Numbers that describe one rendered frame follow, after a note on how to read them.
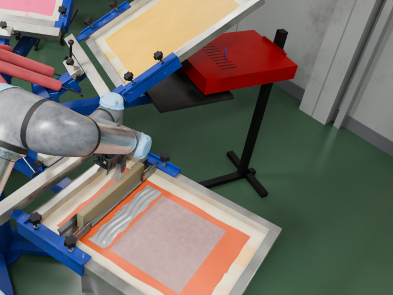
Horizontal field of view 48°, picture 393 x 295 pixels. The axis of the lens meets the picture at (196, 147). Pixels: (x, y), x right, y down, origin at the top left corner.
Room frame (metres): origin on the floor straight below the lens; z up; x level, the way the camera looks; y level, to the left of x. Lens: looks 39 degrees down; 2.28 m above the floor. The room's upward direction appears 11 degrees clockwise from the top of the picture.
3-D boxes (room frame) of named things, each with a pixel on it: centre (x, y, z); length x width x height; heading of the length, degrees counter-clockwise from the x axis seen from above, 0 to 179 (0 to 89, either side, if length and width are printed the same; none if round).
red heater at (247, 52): (2.35, -0.10, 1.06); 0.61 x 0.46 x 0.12; 126
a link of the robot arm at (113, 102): (1.15, 0.29, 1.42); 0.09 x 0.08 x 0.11; 164
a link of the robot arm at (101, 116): (1.05, 0.30, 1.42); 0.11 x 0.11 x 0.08; 74
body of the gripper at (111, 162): (1.14, 0.29, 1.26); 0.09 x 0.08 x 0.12; 156
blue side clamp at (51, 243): (0.93, 0.42, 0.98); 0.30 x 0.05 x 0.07; 66
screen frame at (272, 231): (1.08, 0.09, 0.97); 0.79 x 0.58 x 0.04; 66
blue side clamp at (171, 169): (1.44, 0.19, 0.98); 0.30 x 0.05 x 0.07; 66
